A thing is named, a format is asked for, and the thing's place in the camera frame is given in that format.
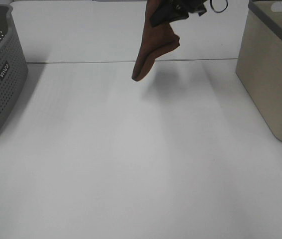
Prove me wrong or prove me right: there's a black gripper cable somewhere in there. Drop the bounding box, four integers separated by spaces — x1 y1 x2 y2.
209 0 229 13

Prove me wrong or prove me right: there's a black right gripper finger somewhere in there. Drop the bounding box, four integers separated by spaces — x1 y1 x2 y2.
150 4 174 27

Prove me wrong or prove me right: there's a brown towel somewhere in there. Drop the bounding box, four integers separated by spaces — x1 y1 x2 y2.
132 0 180 82

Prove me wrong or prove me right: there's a beige plastic basket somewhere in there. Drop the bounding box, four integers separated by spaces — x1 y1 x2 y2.
236 0 282 141

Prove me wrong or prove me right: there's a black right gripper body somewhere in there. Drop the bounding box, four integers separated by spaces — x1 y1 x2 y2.
171 0 207 19

